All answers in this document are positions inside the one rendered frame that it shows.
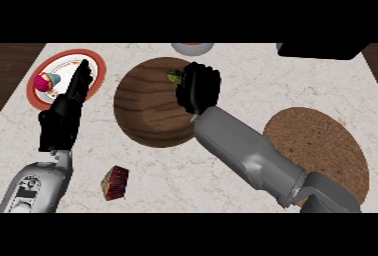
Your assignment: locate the green squash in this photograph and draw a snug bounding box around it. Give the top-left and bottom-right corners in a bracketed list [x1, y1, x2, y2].
[166, 69, 186, 85]

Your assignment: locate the round brown wooden bowl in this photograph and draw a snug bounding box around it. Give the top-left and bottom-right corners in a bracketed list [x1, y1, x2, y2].
[112, 56, 204, 149]

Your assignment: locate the white plate with red rim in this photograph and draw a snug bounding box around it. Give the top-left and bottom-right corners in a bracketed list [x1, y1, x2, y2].
[25, 48, 108, 112]

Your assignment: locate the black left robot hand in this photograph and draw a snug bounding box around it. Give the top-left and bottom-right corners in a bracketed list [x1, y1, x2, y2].
[37, 58, 95, 153]

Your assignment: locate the black appliance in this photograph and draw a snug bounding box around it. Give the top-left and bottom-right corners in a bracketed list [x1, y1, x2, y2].
[275, 42, 372, 61]

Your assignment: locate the round brown cork placemat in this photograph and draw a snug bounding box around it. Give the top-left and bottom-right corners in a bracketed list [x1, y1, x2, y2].
[263, 106, 371, 208]

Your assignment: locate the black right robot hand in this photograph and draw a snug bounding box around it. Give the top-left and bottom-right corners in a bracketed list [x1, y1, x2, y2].
[174, 61, 223, 116]

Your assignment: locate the brown chocolate cake piece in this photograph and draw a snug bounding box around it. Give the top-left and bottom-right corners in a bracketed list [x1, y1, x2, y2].
[101, 165, 132, 202]

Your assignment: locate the pink frosted cupcake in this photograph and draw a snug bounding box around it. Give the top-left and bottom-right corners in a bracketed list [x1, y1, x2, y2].
[33, 72, 62, 94]

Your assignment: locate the grey round bowl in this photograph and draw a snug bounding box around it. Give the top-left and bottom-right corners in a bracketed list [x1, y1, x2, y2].
[170, 42, 216, 57]

